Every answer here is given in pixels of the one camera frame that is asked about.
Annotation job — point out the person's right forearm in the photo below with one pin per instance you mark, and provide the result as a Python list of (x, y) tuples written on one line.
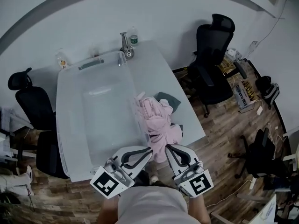
[(198, 209)]

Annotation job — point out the green label water bottle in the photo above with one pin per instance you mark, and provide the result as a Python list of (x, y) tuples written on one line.
[(133, 37)]

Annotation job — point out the orange label clear bottle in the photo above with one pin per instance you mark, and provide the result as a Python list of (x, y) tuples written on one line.
[(61, 59)]

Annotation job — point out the grey-green garment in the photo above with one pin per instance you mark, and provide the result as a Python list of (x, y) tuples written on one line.
[(169, 100)]

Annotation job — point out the black backpack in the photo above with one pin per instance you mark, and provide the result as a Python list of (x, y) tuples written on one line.
[(268, 90)]

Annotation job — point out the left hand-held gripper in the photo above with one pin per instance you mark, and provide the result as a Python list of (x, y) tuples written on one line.
[(106, 183)]

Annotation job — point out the silver metal stand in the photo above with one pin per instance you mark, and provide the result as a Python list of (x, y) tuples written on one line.
[(126, 45)]

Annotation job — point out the clear plastic storage bin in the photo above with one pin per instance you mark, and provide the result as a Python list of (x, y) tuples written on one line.
[(105, 115)]

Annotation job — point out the small clear jar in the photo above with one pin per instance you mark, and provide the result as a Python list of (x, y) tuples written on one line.
[(95, 52)]

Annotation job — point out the person's left forearm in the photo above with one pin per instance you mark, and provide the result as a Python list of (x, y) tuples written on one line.
[(107, 209)]

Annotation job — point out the person's shoe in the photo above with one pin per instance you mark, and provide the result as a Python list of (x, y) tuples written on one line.
[(153, 178)]

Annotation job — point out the person's dark trousers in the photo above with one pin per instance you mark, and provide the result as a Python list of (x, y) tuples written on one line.
[(141, 177)]

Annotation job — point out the printed cardboard box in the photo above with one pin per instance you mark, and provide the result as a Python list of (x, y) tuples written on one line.
[(243, 94)]

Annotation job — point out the pink garment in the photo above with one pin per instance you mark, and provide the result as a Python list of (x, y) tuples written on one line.
[(158, 120)]

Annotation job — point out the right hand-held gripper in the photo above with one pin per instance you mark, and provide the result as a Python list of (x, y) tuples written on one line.
[(198, 183)]

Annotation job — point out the white power adapter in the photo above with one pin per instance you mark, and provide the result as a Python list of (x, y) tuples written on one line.
[(259, 111)]

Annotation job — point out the person's white shirt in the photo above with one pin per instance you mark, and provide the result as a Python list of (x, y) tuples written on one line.
[(151, 204)]

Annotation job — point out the black office chair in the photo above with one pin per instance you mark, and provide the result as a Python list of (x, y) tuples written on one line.
[(215, 62), (261, 153), (35, 115)]

